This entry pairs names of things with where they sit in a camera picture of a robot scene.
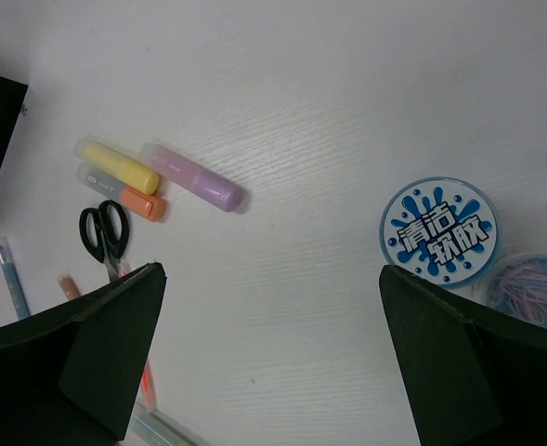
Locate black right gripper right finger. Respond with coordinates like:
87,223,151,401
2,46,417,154
379,265,547,445

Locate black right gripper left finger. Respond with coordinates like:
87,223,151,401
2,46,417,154
0,262,166,445

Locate orange gel pen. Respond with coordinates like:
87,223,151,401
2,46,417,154
58,274,81,300

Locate blue gel pen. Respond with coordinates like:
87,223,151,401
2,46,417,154
0,236,31,320

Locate red-orange gel pen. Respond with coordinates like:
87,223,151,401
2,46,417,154
118,262,157,413

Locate green highlighter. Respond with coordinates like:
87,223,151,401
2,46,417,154
129,401,210,445

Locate clear jar of rubber bands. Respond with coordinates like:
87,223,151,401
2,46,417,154
472,248,547,329

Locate orange highlighter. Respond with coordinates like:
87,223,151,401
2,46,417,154
76,163,166,222

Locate yellow highlighter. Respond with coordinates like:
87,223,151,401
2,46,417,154
74,138,161,195

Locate purple highlighter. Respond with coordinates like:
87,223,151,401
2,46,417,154
139,143,243,212

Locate black handled scissors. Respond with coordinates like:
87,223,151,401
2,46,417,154
78,200,130,282

